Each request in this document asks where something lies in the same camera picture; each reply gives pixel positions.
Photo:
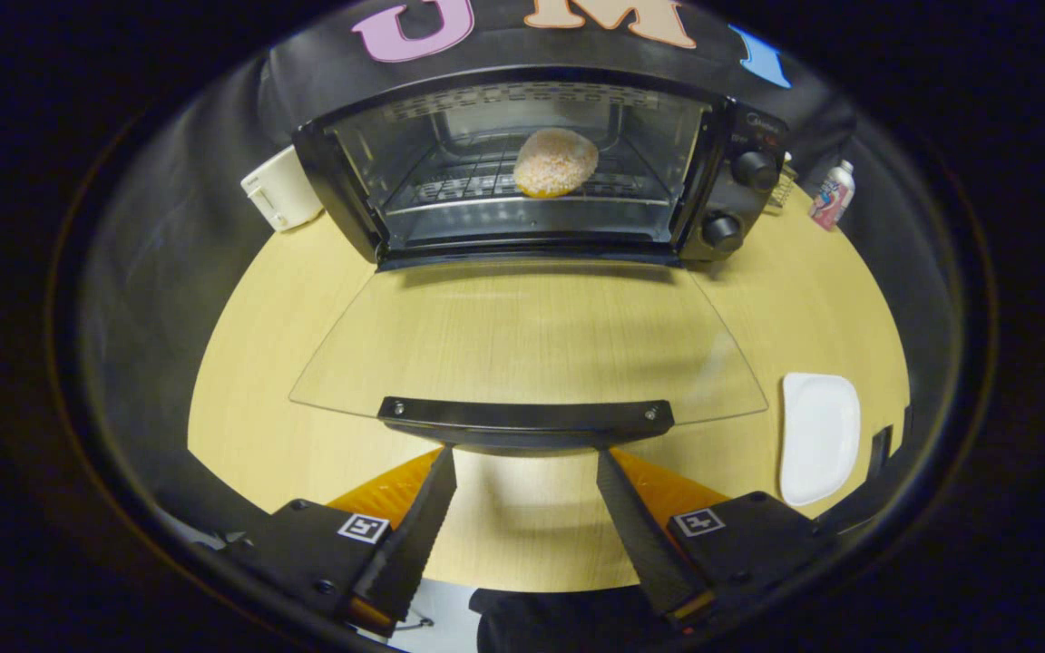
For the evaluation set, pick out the sugar-coated cream bun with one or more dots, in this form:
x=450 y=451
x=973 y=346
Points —
x=554 y=163

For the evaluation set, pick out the white pink bottle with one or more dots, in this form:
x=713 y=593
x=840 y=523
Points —
x=831 y=198

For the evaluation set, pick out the black toaster oven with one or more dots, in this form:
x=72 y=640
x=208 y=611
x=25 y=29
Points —
x=740 y=195

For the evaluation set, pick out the white square plate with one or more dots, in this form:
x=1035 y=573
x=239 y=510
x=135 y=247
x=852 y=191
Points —
x=817 y=440

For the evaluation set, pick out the white bread toaster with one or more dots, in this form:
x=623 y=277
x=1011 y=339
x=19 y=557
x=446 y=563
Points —
x=282 y=190

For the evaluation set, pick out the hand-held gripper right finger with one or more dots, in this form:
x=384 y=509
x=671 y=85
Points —
x=640 y=544

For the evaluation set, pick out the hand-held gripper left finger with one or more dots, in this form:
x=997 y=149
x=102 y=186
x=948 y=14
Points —
x=409 y=544

